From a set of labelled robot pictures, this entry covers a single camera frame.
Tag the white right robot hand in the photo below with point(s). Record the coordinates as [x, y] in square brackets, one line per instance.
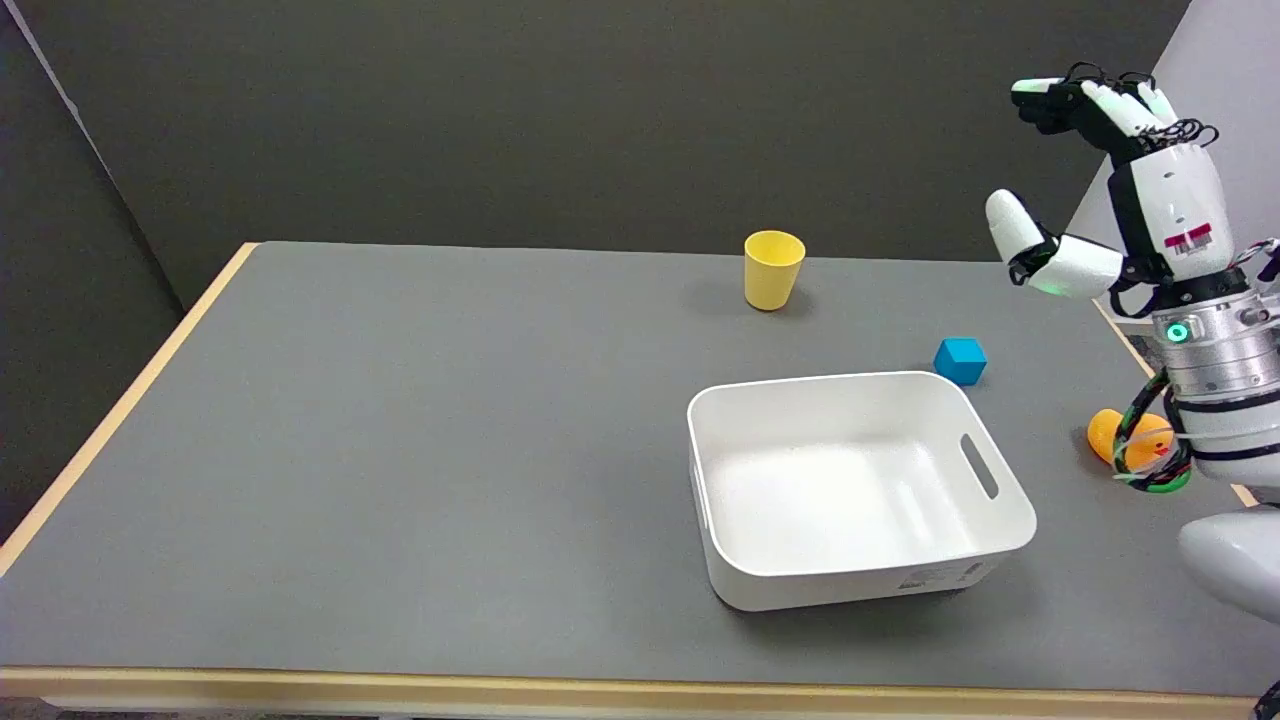
[1180, 205]

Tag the blue cube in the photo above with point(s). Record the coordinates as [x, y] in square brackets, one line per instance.
[960, 359]

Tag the orange rubber duck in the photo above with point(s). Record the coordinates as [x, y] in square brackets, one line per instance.
[1108, 432]

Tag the yellow plastic cup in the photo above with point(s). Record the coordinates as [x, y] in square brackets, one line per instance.
[772, 270]

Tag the white plastic bin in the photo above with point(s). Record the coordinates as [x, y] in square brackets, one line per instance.
[860, 490]

